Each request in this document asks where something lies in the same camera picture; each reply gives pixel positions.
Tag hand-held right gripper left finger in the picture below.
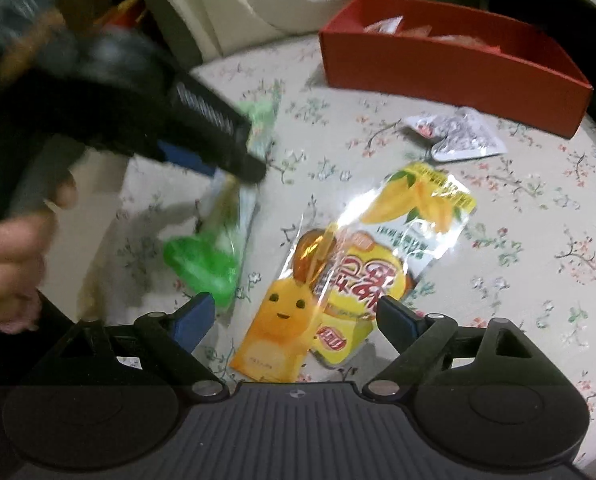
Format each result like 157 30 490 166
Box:
48 292 231 403

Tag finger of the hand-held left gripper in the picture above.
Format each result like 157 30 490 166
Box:
155 141 217 177
163 77 269 185

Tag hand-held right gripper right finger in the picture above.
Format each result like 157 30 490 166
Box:
362 296 551 396

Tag green snack packet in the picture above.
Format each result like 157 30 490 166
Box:
163 95 283 311

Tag yellow chips bag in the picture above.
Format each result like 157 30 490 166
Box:
229 227 419 385

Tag red cardboard box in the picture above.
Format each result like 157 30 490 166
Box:
319 0 594 140

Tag person's left hand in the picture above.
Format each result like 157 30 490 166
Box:
0 167 78 333

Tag yellow mango snack packet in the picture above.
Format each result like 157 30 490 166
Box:
328 161 479 286

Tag white black-lettered snack packet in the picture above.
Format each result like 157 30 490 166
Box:
404 107 508 162

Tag orange red snack packet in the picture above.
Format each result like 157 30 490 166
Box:
430 32 501 55

